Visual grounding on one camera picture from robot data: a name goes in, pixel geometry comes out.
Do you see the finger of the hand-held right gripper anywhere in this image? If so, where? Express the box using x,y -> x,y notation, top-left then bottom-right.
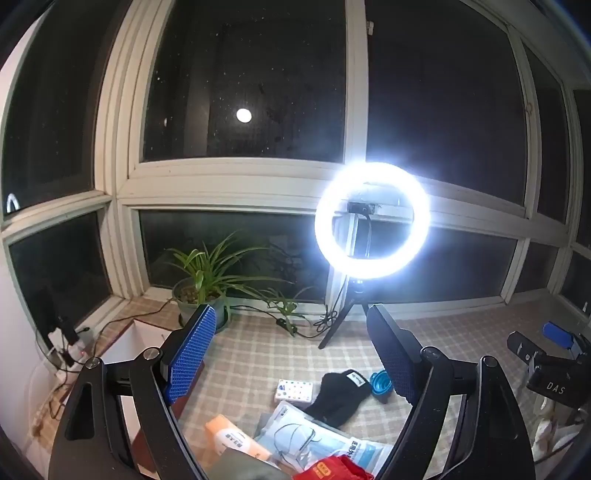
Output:
506,331 -> 546,370
542,322 -> 591,360

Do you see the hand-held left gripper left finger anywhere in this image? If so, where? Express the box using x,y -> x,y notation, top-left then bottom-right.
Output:
48,304 -> 218,480

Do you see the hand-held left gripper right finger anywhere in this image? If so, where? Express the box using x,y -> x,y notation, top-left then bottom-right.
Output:
366,304 -> 536,480

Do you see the blue collapsible cup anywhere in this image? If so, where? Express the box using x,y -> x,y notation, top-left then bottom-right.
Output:
368,368 -> 397,404

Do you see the brown cardboard box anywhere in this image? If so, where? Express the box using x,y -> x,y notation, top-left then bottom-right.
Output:
97,318 -> 206,480

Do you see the black knitted glove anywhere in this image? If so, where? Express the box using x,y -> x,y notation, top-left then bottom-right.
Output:
302,369 -> 372,428

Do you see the orange tissue pack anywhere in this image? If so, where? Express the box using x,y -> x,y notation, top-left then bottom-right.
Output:
204,414 -> 274,462

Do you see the star print tissue pack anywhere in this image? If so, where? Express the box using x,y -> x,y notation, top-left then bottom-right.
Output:
274,379 -> 315,403

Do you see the face mask packet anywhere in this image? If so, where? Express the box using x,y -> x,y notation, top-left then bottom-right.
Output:
254,401 -> 395,478

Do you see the yellow-green cloth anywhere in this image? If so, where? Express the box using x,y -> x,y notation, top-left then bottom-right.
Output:
210,455 -> 296,480

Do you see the red packet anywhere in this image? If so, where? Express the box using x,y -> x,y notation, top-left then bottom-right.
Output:
292,455 -> 375,480

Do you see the white plastic bag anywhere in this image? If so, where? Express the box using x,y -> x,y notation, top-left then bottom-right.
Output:
531,401 -> 591,462

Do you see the potted spider plant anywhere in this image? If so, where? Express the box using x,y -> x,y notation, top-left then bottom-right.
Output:
164,233 -> 296,333

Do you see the black tripod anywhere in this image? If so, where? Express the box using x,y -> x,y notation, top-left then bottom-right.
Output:
318,277 -> 385,350

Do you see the checkered tablecloth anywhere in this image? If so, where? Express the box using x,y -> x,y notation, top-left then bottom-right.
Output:
34,295 -> 591,480

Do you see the small spider plant offshoot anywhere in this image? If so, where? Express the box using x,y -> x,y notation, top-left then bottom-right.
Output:
259,286 -> 315,337

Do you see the white power strip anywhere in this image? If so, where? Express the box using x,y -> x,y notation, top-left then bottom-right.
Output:
45,327 -> 93,371

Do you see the black charger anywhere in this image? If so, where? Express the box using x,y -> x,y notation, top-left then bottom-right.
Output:
37,288 -> 77,344

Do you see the black power cable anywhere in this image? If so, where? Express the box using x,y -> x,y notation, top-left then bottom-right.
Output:
85,298 -> 180,344

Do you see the black ring light cable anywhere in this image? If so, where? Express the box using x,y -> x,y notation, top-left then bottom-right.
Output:
231,302 -> 341,341

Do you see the white ring light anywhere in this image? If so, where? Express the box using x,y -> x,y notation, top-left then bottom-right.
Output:
314,161 -> 432,281

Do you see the white window frame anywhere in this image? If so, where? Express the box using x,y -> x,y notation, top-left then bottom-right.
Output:
0,0 -> 591,324

